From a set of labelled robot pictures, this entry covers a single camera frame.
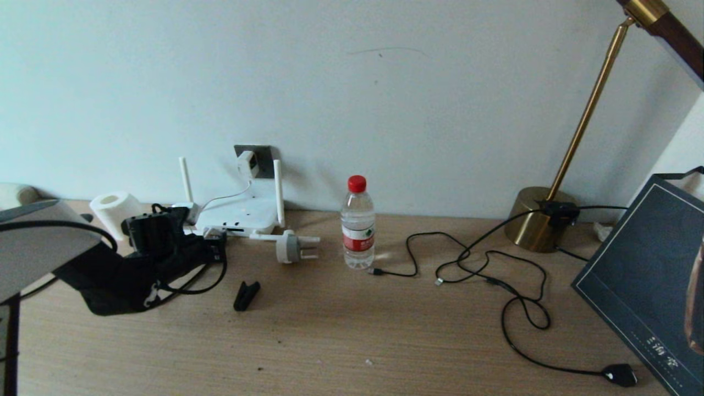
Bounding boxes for grey wall socket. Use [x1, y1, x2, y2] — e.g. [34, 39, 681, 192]
[234, 145, 276, 179]

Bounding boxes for brass desk lamp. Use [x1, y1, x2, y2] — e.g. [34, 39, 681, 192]
[504, 0, 704, 254]

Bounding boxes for black lamp power cord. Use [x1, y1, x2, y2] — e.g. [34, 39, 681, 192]
[553, 205, 629, 262]

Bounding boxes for dark teal paper bag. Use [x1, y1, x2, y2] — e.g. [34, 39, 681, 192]
[571, 167, 704, 396]

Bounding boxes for white toilet paper roll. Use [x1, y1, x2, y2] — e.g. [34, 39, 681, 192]
[90, 191, 145, 241]

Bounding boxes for black left camera cable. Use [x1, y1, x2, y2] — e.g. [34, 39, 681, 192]
[150, 203, 228, 296]

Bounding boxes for tan bag handle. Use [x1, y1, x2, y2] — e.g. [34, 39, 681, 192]
[683, 236, 704, 355]

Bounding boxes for black ethernet cable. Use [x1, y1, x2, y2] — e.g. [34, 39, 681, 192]
[19, 275, 58, 300]

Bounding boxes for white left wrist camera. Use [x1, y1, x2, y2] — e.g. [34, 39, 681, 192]
[170, 202, 199, 225]

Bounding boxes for black block on lamp base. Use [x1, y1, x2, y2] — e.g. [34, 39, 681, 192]
[533, 199, 580, 226]

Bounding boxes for white wifi router with antennas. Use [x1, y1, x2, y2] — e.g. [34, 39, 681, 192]
[179, 157, 287, 243]

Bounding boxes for white round plug adapter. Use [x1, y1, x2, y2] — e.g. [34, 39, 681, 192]
[276, 229, 321, 265]

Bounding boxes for black usb cables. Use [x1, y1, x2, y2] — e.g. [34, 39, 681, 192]
[434, 250, 639, 387]

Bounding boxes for clear water bottle red cap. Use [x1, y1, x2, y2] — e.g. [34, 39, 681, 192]
[340, 175, 377, 270]

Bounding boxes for small black plastic clip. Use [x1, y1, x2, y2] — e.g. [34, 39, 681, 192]
[233, 281, 261, 312]

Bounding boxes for white power adapter with cable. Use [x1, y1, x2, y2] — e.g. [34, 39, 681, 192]
[236, 151, 259, 180]

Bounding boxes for black USB charging cable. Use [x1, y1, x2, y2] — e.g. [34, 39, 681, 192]
[370, 208, 542, 278]

